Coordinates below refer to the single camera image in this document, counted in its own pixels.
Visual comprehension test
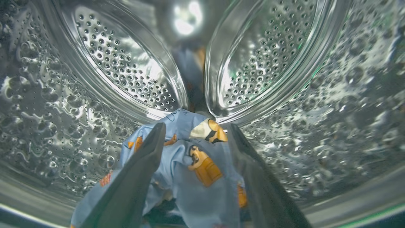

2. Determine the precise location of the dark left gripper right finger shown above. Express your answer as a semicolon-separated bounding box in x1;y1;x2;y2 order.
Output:
228;123;313;228

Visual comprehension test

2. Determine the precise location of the perforated steel washer drum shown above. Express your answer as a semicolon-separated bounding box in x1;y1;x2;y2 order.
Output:
0;0;405;228

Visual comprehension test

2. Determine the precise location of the blue cartoon print garment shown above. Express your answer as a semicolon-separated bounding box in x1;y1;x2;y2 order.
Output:
70;108;251;228

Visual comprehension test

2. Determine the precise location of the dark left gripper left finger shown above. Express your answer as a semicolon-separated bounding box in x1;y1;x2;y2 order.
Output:
79;123;167;228

